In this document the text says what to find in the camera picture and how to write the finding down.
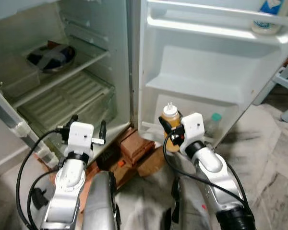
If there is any silver fridge door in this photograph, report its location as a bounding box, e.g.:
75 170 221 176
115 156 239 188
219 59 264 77
134 0 288 148

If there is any metal bowl with dark contents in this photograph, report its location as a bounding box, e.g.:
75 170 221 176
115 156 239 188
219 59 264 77
26 42 76 74

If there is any red brick stack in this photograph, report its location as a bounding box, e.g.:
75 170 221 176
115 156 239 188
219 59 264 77
79 163 99 211
119 128 156 164

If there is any glass fridge shelf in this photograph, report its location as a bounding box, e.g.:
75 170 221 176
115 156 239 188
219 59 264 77
10 48 111 108

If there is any white jar with blue label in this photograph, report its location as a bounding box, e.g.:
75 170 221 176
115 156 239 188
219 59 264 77
252 0 285 35

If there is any light blue plastic chair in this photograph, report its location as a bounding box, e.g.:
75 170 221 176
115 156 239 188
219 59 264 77
266 57 288 123

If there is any ribbed clear crisper cover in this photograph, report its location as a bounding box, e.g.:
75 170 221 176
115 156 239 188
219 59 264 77
17 71 117 136

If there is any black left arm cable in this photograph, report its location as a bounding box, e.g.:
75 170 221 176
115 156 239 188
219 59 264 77
15 126 70 230

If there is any grey robot leg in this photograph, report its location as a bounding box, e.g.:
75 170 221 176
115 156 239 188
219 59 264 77
82 172 120 230
173 177 216 230

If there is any clear plastic strip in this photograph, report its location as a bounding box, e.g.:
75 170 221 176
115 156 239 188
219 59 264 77
0 82 58 168

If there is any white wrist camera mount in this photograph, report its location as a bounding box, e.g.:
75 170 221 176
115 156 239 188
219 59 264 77
181 113 205 144
66 122 95 156

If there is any grey robot right leg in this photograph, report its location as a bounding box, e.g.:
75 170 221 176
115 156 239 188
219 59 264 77
173 177 216 230

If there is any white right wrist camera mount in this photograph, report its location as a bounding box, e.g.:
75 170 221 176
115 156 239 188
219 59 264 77
181 113 205 144

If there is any clear bottle with teal cap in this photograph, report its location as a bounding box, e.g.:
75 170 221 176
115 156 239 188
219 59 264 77
207 113 223 139

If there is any orange sauce squeeze bottle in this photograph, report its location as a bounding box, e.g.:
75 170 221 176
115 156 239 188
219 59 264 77
162 102 181 153

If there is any grey robot left leg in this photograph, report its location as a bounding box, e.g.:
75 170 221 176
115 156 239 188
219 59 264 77
82 172 120 230

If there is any small fridge cabinet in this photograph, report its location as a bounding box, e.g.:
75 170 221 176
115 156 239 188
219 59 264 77
0 0 135 166

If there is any small black block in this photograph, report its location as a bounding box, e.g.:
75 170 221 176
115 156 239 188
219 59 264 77
97 149 121 171

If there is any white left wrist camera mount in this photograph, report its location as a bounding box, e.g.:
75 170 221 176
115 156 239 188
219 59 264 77
66 122 95 156

